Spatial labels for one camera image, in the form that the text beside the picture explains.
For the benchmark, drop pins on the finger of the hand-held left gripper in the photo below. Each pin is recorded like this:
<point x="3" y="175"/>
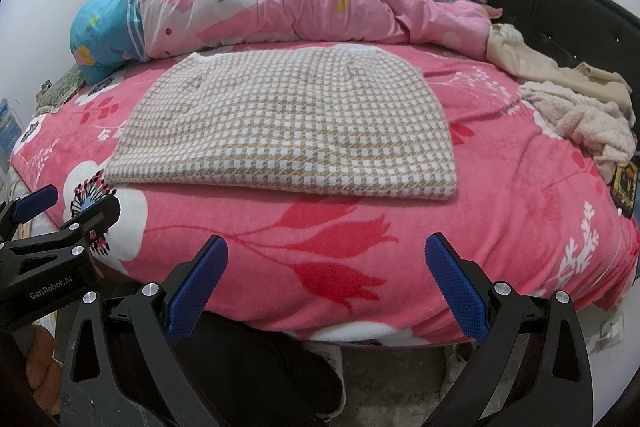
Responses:
<point x="97" y="219"/>
<point x="35" y="204"/>

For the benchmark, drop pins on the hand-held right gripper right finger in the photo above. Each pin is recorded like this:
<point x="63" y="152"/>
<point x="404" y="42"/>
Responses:
<point x="457" y="287"/>

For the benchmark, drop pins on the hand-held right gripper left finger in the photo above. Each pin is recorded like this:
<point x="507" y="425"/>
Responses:
<point x="197" y="287"/>

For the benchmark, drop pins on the beige houndstooth coat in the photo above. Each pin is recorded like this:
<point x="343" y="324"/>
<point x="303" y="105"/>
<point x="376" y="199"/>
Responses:
<point x="280" y="127"/>

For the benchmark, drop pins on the person's left hand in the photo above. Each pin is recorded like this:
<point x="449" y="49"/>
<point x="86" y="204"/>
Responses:
<point x="40" y="367"/>

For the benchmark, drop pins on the teal patterned bag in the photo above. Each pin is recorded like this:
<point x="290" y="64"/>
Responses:
<point x="7" y="122"/>

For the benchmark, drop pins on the person's black pants leg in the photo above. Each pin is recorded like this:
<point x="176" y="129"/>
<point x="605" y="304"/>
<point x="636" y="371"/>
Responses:
<point x="270" y="367"/>

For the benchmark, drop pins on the pink floral blanket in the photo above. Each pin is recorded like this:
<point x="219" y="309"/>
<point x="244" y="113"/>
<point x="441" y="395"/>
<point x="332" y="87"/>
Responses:
<point x="350" y="247"/>

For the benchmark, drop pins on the green patterned pouch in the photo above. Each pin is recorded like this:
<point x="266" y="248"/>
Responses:
<point x="62" y="87"/>

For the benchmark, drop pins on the white shoe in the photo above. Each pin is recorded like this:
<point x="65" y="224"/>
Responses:
<point x="325" y="362"/>

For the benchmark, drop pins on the black printed pouch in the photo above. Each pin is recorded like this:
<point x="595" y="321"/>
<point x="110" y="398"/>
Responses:
<point x="625" y="187"/>

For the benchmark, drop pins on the cream fluffy garment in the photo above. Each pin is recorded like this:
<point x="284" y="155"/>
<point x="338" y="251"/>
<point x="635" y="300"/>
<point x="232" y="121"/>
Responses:
<point x="585" y="122"/>

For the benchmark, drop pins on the beige garment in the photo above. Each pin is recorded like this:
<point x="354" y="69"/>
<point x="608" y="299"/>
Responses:
<point x="540" y="67"/>

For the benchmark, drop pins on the pink printed duvet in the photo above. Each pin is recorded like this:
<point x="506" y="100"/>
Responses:
<point x="300" y="7"/>

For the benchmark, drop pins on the black bed headboard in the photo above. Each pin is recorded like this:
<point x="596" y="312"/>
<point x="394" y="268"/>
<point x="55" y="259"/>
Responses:
<point x="550" y="7"/>

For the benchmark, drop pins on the white wall outlet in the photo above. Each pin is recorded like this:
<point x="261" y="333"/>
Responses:
<point x="610" y="334"/>

